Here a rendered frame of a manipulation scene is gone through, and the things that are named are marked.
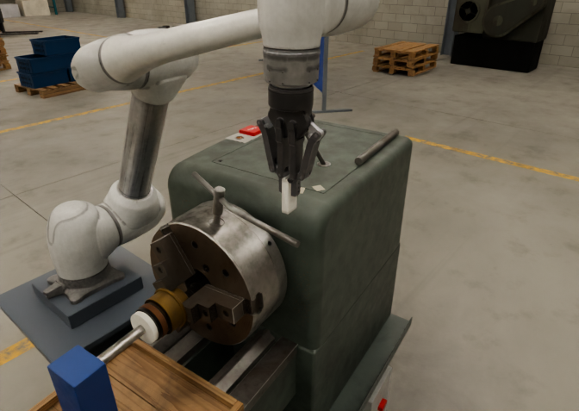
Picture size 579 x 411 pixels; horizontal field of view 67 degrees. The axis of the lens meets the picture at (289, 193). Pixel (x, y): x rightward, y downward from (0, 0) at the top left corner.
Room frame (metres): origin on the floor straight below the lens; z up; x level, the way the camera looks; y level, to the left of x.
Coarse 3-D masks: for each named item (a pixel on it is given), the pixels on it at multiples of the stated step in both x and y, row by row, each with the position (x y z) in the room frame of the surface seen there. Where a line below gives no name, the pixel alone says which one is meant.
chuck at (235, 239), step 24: (192, 216) 0.81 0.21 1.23; (192, 240) 0.77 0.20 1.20; (216, 240) 0.74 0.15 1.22; (240, 240) 0.76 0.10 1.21; (192, 264) 0.78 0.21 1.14; (216, 264) 0.74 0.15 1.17; (240, 264) 0.71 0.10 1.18; (264, 264) 0.75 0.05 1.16; (240, 288) 0.70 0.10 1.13; (264, 288) 0.72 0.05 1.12; (264, 312) 0.71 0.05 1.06; (216, 336) 0.75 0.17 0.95; (240, 336) 0.71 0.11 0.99
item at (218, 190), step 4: (216, 188) 0.78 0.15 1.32; (220, 188) 0.78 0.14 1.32; (224, 188) 0.79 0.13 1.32; (216, 192) 0.77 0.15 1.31; (220, 192) 0.77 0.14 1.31; (224, 192) 0.78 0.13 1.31; (216, 196) 0.77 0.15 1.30; (220, 196) 0.77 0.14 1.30; (224, 196) 0.78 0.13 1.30; (216, 200) 0.77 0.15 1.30; (216, 204) 0.77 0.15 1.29; (220, 204) 0.78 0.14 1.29; (216, 208) 0.78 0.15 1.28; (220, 208) 0.78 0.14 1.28; (212, 212) 0.78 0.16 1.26; (216, 212) 0.78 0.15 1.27; (220, 212) 0.78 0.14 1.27; (216, 216) 0.78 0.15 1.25; (220, 216) 0.79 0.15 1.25; (216, 220) 0.78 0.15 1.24; (216, 224) 0.78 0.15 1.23
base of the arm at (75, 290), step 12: (108, 264) 1.16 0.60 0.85; (96, 276) 1.10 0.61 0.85; (108, 276) 1.14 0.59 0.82; (120, 276) 1.15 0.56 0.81; (48, 288) 1.07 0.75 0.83; (60, 288) 1.07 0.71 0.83; (72, 288) 1.07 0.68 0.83; (84, 288) 1.08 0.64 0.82; (96, 288) 1.09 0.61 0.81; (72, 300) 1.03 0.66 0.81
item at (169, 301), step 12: (156, 300) 0.68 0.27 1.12; (168, 300) 0.68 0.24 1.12; (180, 300) 0.70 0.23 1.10; (144, 312) 0.65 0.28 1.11; (156, 312) 0.65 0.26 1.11; (168, 312) 0.66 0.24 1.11; (180, 312) 0.67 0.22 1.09; (156, 324) 0.63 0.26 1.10; (168, 324) 0.65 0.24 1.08; (180, 324) 0.67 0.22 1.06
